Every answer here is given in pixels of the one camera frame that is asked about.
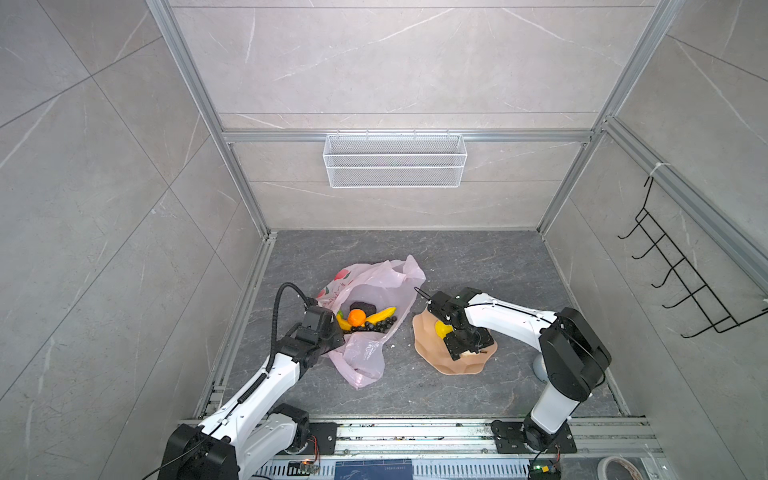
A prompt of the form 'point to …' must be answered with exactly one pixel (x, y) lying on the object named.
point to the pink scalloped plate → (428, 341)
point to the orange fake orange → (356, 317)
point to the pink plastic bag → (384, 284)
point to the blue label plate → (388, 469)
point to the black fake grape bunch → (382, 326)
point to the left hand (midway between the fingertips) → (337, 326)
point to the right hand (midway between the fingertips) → (468, 347)
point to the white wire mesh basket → (395, 161)
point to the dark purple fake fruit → (368, 309)
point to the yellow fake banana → (380, 316)
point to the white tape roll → (601, 474)
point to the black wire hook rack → (665, 248)
